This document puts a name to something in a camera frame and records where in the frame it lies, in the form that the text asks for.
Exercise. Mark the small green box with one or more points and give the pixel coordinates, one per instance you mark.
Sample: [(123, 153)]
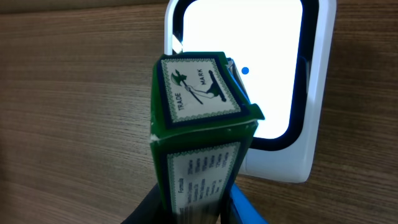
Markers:
[(201, 127)]

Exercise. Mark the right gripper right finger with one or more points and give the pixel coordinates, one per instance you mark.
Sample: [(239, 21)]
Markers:
[(237, 209)]

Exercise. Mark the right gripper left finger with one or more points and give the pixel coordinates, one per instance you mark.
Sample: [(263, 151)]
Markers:
[(150, 210)]

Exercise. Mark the white barcode scanner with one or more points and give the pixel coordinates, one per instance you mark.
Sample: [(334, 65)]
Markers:
[(278, 51)]

